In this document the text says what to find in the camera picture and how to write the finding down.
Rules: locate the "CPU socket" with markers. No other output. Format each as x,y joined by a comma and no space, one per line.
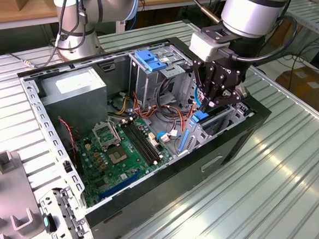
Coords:
117,155

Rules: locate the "black teal release latch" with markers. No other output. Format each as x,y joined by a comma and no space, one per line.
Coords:
46,222

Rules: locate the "hard disk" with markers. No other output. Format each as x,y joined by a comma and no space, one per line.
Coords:
200,117

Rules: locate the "black open PC case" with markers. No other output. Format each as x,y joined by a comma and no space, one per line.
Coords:
180,183

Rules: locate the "black RAM slot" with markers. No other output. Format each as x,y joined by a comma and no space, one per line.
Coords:
139,145
146,140

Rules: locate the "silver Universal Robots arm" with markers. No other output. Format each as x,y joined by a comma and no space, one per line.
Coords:
250,9

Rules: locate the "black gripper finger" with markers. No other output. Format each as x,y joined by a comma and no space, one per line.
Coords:
209,88
229,95

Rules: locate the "green motherboard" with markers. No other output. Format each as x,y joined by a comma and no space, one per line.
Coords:
131,154

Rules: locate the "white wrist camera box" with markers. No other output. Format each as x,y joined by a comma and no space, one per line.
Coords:
206,46

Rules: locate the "metal slat side table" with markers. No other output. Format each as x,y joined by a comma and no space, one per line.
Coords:
311,16

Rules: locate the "metal expansion bracket retainer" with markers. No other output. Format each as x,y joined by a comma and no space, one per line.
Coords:
64,213

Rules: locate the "blue expansion slot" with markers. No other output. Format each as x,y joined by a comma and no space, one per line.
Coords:
120,185

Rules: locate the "grey parts rack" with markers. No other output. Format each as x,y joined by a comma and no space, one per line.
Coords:
14,189

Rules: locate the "blue plastic drive latch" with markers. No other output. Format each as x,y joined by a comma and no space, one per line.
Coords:
144,56
155,65

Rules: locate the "grey power supply unit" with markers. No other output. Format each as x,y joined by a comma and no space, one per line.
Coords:
73,103

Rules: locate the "grey metal disk bay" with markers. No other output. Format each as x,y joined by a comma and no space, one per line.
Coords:
196,134

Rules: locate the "large brown cardboard box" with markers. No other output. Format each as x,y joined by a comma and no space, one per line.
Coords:
305,84

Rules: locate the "grey metal drive cage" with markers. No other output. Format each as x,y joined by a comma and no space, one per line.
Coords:
146,85

